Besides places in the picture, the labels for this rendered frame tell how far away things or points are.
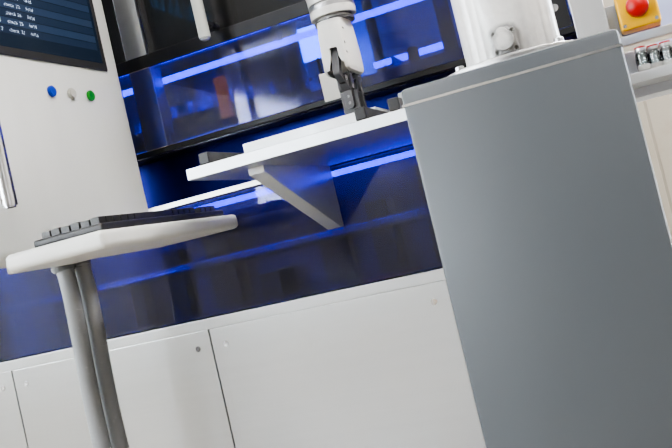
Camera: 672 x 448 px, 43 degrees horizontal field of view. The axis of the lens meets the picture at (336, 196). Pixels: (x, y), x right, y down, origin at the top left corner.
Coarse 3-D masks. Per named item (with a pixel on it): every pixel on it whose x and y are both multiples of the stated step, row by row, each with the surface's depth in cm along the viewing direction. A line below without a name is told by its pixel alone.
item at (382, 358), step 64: (256, 320) 185; (320, 320) 180; (384, 320) 176; (448, 320) 171; (0, 384) 209; (64, 384) 202; (128, 384) 196; (192, 384) 191; (256, 384) 186; (320, 384) 181; (384, 384) 176; (448, 384) 172
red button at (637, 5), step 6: (630, 0) 155; (636, 0) 155; (642, 0) 154; (630, 6) 155; (636, 6) 155; (642, 6) 154; (648, 6) 155; (630, 12) 155; (636, 12) 155; (642, 12) 155
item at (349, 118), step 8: (328, 120) 151; (336, 120) 150; (344, 120) 150; (352, 120) 150; (304, 128) 153; (312, 128) 152; (320, 128) 152; (328, 128) 151; (272, 136) 155; (280, 136) 154; (288, 136) 154; (296, 136) 153; (248, 144) 156; (256, 144) 156; (264, 144) 155; (272, 144) 155
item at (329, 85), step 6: (324, 78) 178; (330, 78) 178; (324, 84) 178; (330, 84) 178; (336, 84) 178; (324, 90) 178; (330, 90) 178; (336, 90) 178; (324, 96) 179; (330, 96) 178; (336, 96) 178
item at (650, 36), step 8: (640, 32) 171; (648, 32) 170; (656, 32) 169; (664, 32) 169; (624, 40) 171; (632, 40) 171; (640, 40) 170; (648, 40) 176; (656, 40) 175; (624, 48) 177; (632, 48) 177; (632, 56) 169; (632, 64) 169; (632, 72) 169; (640, 88) 168; (648, 88) 168; (656, 88) 167; (664, 88) 167; (640, 96) 168; (648, 96) 172; (656, 96) 176
